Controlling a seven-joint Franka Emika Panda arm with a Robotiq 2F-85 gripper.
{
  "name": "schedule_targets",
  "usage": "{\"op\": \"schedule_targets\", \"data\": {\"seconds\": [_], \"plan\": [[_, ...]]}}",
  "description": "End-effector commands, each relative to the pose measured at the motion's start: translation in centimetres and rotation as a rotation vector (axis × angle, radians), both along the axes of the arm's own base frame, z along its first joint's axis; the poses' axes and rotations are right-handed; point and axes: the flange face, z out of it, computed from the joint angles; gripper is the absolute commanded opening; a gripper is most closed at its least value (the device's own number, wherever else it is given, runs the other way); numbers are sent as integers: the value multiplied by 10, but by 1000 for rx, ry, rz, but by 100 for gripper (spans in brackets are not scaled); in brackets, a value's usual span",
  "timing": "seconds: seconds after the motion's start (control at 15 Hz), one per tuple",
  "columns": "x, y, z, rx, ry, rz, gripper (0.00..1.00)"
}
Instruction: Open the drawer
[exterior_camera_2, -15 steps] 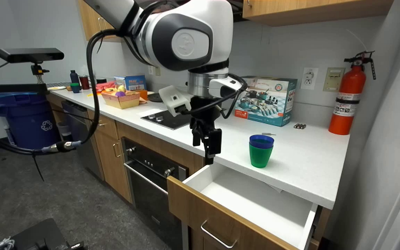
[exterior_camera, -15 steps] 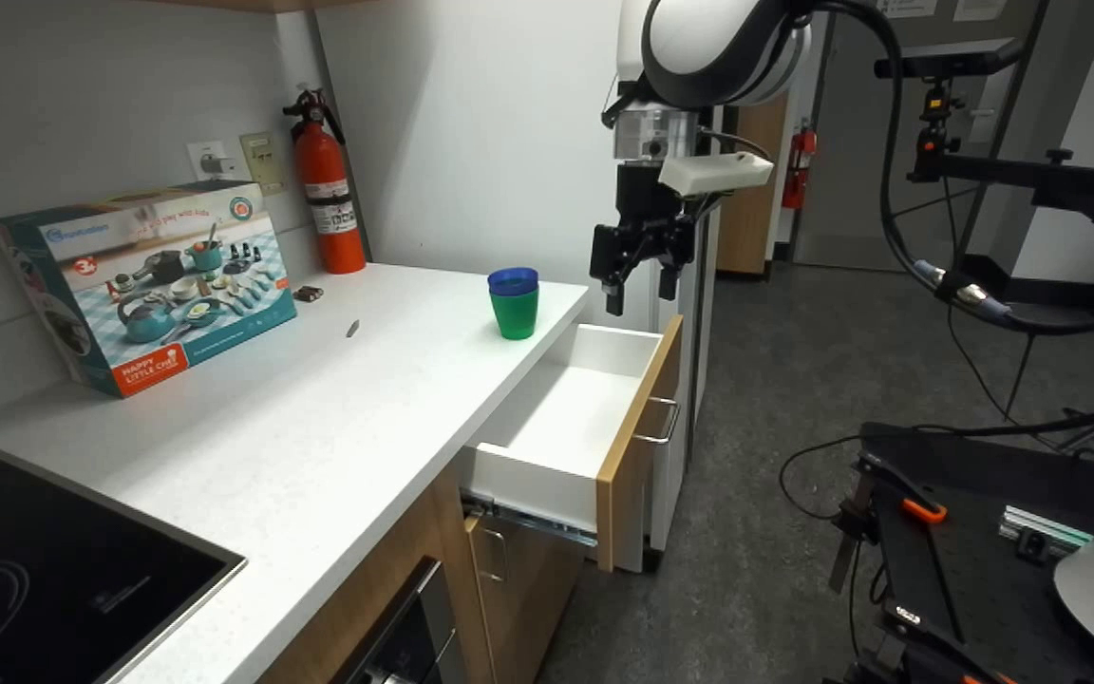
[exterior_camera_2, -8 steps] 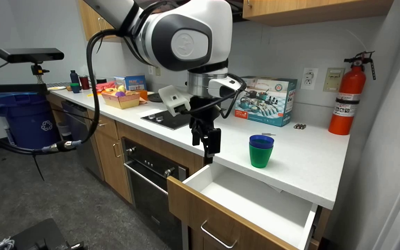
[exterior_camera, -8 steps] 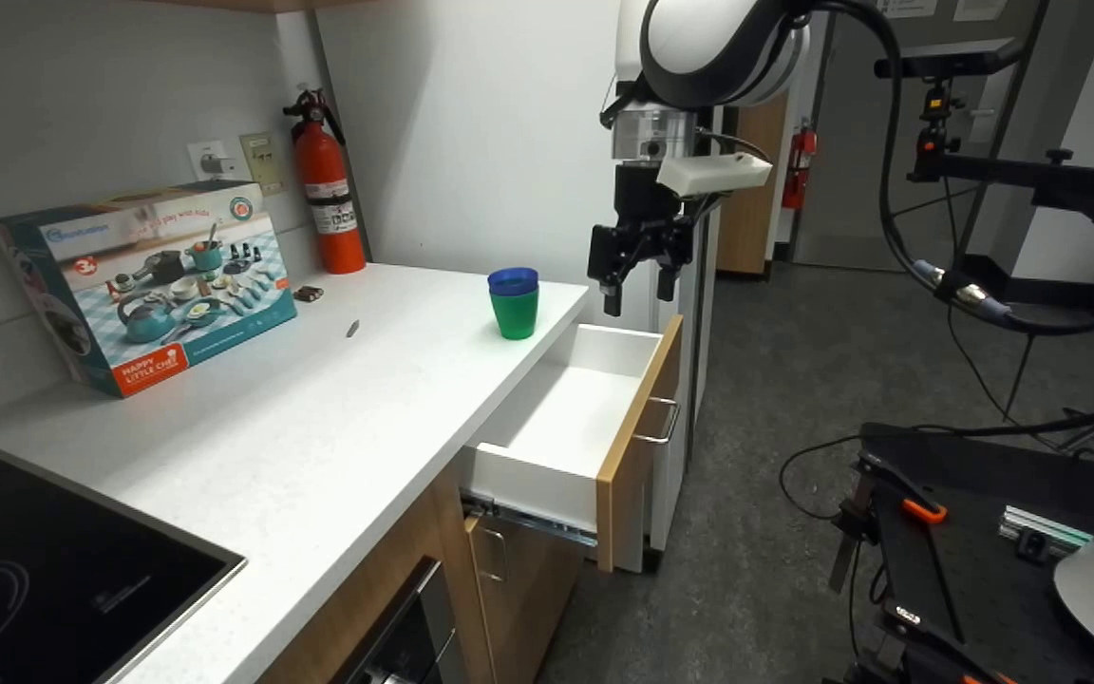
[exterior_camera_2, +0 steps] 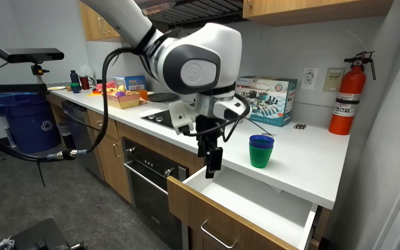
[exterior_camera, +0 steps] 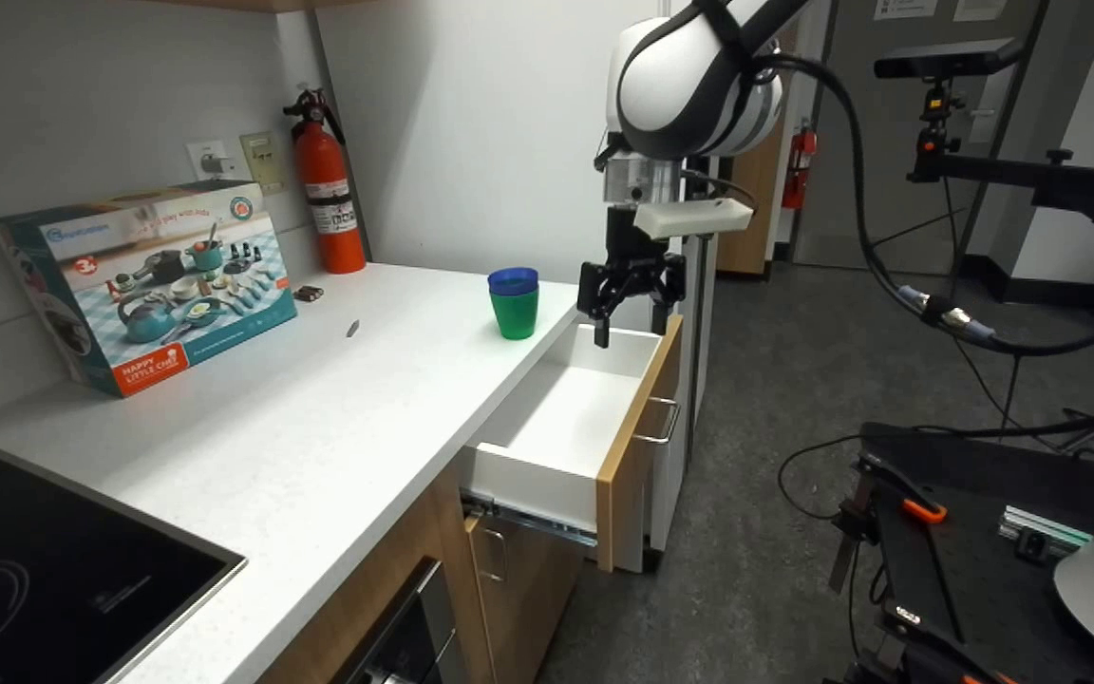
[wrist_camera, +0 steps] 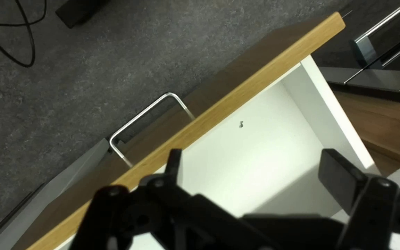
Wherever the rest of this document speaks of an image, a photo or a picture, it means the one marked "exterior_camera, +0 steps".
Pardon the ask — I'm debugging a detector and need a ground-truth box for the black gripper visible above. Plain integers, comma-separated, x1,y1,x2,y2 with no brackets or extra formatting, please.
578,207,692,352

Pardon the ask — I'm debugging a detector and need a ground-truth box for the white drawer with wooden front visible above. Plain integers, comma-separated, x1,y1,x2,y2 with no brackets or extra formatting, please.
462,313,686,576

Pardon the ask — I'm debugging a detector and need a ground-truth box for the light grey cabinet unit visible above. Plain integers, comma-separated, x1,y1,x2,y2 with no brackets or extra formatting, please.
642,233,717,555

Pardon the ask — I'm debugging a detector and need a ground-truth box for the green plastic cup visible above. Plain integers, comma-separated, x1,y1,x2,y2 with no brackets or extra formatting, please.
485,293,545,343

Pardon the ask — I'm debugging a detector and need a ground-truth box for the blue plastic cup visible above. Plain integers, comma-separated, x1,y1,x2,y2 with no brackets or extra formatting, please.
485,262,545,305

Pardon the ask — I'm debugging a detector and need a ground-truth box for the wooden door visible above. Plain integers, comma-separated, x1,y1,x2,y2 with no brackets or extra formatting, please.
713,119,794,280

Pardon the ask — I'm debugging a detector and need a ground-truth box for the small red fire extinguisher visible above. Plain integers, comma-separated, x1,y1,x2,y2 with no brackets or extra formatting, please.
780,119,821,218

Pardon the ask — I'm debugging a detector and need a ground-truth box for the wooden base cabinet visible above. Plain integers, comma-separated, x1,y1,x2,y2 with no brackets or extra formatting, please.
255,461,597,684

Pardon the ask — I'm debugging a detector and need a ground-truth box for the large red fire extinguisher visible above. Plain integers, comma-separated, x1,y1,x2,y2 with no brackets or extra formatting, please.
281,84,372,276

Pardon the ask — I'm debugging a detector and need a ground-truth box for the white and teal box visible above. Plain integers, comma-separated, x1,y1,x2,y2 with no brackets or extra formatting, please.
1001,500,1094,550

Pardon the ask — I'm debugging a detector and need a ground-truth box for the toy cookware set box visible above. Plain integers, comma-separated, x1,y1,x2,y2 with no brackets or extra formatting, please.
0,177,299,404

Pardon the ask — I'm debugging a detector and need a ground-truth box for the black glass cooktop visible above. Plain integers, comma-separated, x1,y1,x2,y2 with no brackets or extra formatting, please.
0,432,250,684

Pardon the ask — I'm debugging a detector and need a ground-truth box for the white wrist camera block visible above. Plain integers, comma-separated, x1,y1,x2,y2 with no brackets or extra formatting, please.
632,194,755,243

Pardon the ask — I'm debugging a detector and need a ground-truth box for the silver drawer handle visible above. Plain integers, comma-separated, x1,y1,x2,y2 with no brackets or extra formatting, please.
632,389,681,450

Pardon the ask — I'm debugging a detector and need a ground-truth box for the thin black looped cable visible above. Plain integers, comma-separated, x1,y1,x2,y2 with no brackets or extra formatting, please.
770,428,868,526

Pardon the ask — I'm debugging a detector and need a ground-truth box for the metal drawer slide rail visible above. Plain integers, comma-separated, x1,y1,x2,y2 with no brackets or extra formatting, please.
460,495,599,550

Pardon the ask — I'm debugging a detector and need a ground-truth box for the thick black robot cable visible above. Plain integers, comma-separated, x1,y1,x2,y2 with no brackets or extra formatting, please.
754,49,1094,362

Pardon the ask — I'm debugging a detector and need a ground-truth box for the orange handled clamp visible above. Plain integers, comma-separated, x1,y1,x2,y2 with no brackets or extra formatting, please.
895,495,954,527

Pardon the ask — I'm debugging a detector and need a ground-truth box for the black stereo camera bar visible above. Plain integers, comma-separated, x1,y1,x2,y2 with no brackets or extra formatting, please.
870,36,1027,84

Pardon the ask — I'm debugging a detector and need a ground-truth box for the black oven with handle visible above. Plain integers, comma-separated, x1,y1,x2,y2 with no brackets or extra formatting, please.
332,555,462,684

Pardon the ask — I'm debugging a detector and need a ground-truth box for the pale yellow wall sticker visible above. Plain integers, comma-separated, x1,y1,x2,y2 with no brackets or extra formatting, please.
241,129,284,196

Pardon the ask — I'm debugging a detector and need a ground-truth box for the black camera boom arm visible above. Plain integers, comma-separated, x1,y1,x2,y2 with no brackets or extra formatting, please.
906,71,1094,233

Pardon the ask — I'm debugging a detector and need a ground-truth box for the white wall outlet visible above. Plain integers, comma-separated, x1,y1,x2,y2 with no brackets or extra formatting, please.
181,133,250,184

